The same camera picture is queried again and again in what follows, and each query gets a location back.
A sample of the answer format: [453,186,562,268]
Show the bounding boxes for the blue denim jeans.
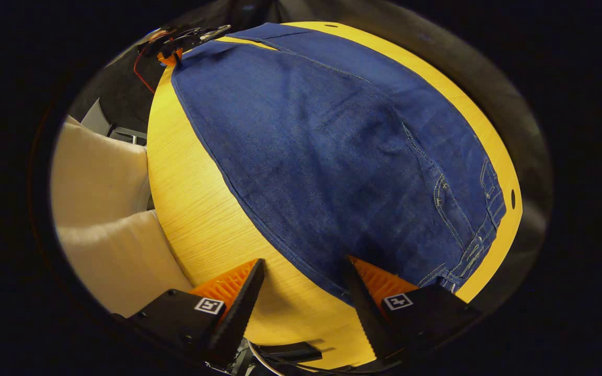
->
[170,22,507,306]

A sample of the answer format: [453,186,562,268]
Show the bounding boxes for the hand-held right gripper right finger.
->
[344,255,482,366]

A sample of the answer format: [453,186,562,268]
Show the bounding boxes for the person's beige trousers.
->
[50,116,194,318]

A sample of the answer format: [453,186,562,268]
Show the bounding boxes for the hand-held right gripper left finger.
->
[113,258,265,369]

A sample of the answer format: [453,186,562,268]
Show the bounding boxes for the grey metal frame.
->
[80,98,148,146]

